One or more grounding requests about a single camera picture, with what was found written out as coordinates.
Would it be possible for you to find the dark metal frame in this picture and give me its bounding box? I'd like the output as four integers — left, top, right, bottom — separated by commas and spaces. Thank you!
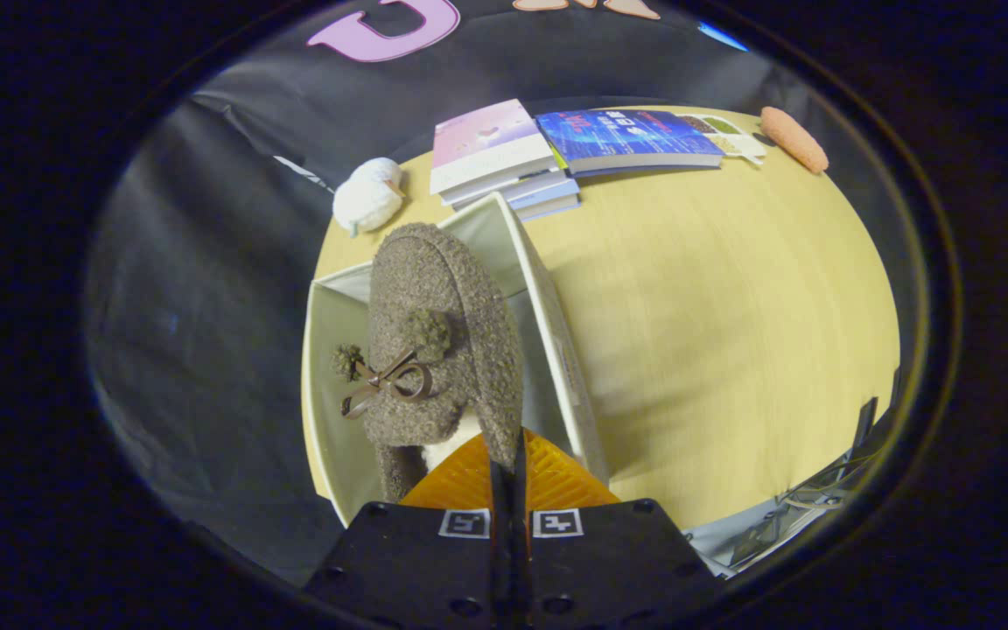
705, 367, 905, 578

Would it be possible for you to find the pink cover book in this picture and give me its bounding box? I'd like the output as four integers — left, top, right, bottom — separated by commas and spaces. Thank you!
429, 98, 559, 196

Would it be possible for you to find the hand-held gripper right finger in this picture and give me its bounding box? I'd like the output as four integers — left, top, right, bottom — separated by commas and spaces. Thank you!
512, 429, 724, 630

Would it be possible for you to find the grey fabric storage box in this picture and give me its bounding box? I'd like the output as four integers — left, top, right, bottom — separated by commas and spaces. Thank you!
300, 192, 611, 527

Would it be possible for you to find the white cover book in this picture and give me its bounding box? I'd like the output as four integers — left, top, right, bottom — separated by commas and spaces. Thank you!
440, 169, 569, 208

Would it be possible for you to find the pale blue cover book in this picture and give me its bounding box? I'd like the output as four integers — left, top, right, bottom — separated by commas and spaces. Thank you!
507, 178, 582, 221

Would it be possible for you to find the dark blue cover book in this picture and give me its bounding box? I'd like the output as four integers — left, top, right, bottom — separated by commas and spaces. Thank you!
535, 108, 726, 177

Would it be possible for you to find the white plush toy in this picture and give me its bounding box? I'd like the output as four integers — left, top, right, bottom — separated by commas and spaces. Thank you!
332, 157, 406, 236

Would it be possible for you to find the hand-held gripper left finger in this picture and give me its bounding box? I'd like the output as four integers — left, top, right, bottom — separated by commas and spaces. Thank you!
301, 431, 513, 630

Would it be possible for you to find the orange plush stick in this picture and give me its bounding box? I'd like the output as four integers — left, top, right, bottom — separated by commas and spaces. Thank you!
759, 106, 830, 174

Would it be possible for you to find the black backdrop cloth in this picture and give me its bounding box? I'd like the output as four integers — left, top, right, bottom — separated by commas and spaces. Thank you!
84, 0, 829, 587

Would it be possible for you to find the grey wool shoe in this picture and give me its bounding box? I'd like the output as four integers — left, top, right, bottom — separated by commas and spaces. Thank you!
332, 222, 525, 505

